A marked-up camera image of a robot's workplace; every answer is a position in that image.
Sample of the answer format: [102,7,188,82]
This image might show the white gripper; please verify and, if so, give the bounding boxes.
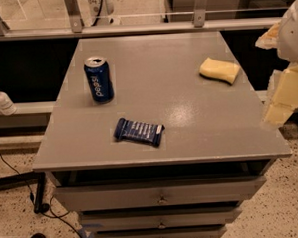
[255,0,298,130]

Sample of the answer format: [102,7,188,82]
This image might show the yellow sponge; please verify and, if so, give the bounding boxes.
[199,58,239,84]

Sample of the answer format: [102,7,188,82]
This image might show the blue pepsi can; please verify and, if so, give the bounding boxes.
[84,56,114,103]

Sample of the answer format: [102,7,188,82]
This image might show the grey drawer cabinet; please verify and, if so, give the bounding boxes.
[26,28,297,238]

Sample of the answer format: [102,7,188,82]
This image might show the blue snack bar wrapper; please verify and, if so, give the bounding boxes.
[114,118,165,147]

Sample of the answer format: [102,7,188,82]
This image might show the top grey drawer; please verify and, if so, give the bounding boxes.
[55,176,266,211]

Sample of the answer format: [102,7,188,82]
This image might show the grey drawer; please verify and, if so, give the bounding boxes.
[80,207,241,232]
[55,176,266,211]
[95,225,226,238]

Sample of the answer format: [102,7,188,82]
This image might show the middle grey drawer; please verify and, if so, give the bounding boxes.
[80,207,241,232]

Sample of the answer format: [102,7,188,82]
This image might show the bottom grey drawer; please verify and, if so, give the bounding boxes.
[95,225,226,238]

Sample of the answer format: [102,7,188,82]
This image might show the white plastic bottle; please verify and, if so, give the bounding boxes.
[0,91,17,115]

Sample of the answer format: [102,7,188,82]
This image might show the black metal stand leg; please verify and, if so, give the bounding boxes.
[0,171,50,214]

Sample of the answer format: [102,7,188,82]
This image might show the black cable on floor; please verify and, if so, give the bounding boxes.
[0,137,91,238]

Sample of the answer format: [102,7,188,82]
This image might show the metal railing frame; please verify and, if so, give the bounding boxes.
[0,0,279,40]

